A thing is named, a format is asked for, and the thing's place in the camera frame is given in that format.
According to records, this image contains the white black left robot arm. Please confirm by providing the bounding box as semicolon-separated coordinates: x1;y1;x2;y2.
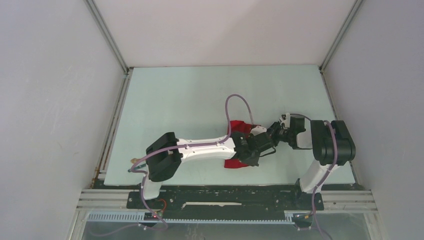
138;126;275;208

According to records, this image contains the grey slotted cable duct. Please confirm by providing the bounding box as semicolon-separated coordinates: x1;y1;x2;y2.
86;211;294;224

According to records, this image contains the aluminium corner frame post left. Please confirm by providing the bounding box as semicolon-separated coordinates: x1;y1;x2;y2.
83;0;129;74

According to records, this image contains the red cloth napkin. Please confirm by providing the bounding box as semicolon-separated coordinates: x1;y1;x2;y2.
224;120;260;169

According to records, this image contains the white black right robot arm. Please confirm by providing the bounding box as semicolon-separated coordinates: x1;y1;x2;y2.
267;113;356;209

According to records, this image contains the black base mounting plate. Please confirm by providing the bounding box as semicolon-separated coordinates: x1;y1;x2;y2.
126;185;324;220

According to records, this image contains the aluminium front rail frame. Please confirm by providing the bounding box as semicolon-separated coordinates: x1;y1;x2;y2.
77;189;378;214

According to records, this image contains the aluminium corner frame post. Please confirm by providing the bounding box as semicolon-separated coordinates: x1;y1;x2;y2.
319;0;365;74
83;0;129;74

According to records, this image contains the aluminium corner frame post right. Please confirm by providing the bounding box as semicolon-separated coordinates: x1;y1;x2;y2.
319;0;365;74

